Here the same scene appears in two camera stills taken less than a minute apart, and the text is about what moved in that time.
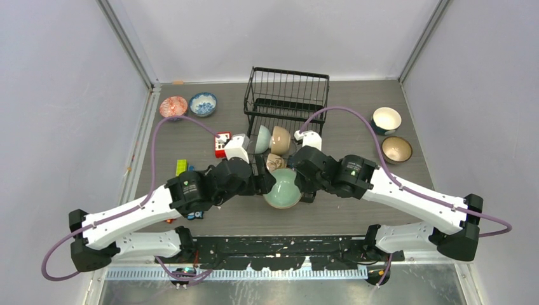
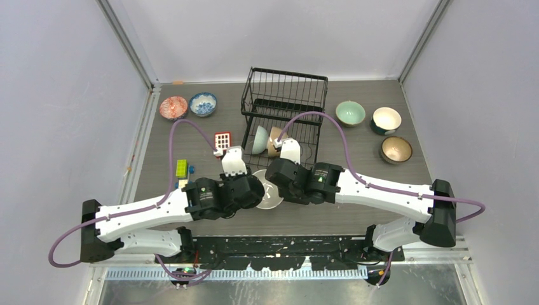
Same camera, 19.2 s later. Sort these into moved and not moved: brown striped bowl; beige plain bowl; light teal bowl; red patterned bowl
Moved: light teal bowl
Not moved: beige plain bowl; red patterned bowl; brown striped bowl
